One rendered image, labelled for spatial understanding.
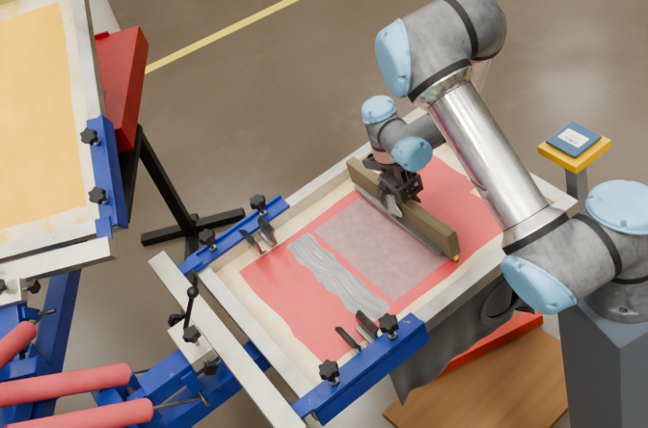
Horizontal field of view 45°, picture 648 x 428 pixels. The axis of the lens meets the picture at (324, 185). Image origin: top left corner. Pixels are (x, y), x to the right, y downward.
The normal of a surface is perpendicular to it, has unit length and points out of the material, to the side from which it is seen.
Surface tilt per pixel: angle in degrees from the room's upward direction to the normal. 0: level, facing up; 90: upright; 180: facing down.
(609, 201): 7
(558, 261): 36
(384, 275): 0
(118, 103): 0
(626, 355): 90
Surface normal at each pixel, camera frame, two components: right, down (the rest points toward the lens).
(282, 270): -0.26, -0.71
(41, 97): -0.18, -0.25
